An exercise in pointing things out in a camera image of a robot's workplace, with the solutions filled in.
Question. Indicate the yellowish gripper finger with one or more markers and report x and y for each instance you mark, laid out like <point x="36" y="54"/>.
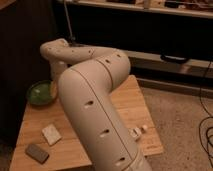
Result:
<point x="53" y="89"/>

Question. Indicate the green ceramic bowl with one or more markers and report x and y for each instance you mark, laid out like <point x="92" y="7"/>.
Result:
<point x="39" y="93"/>

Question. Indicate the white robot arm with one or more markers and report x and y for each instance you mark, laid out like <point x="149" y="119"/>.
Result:
<point x="86" y="76"/>

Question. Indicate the white sponge block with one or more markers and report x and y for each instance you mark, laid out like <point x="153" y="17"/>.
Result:
<point x="51" y="134"/>

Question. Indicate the wooden table board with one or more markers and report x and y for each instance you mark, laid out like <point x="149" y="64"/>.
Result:
<point x="68" y="152"/>

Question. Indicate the metal stand rod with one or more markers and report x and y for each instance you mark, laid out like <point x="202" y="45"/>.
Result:
<point x="71" y="36"/>

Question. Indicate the dark grey block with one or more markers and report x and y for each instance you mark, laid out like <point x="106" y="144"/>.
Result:
<point x="37" y="153"/>

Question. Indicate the small white bottle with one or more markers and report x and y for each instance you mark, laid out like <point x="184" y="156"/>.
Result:
<point x="137" y="132"/>

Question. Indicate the black device on shelf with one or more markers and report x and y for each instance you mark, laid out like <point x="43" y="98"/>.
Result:
<point x="178" y="60"/>

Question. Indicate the low wooden shelf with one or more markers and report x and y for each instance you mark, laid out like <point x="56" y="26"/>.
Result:
<point x="170" y="63"/>

